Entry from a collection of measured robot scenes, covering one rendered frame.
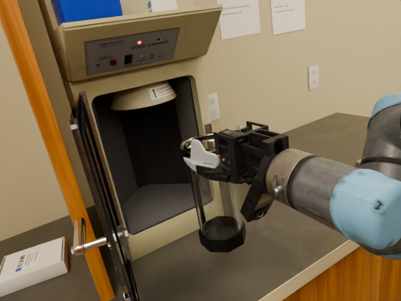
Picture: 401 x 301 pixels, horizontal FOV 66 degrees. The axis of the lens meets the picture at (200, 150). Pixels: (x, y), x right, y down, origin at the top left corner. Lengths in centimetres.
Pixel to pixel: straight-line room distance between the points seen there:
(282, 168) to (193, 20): 39
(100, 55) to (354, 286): 90
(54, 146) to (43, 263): 40
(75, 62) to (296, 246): 64
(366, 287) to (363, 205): 79
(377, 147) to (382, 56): 176
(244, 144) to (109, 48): 32
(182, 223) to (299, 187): 55
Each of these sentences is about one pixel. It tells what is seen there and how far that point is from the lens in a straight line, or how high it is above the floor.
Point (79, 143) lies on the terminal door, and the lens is 39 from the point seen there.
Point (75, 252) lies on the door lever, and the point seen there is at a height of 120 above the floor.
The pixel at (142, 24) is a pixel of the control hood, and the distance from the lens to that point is 62.
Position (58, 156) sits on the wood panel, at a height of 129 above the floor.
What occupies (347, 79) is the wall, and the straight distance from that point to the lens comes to 197.
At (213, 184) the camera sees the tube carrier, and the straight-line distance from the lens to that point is 59.
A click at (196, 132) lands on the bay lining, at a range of 85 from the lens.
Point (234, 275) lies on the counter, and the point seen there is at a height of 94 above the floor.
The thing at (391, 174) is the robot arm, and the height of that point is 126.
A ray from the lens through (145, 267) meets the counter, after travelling 84.
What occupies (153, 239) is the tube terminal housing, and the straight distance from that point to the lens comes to 86.
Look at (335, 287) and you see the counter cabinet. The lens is 97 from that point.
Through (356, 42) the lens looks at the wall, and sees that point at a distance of 200.
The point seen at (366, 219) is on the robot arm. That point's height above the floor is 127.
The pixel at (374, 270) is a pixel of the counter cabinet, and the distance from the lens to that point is 111.
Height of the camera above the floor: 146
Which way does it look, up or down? 21 degrees down
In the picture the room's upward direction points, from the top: 10 degrees counter-clockwise
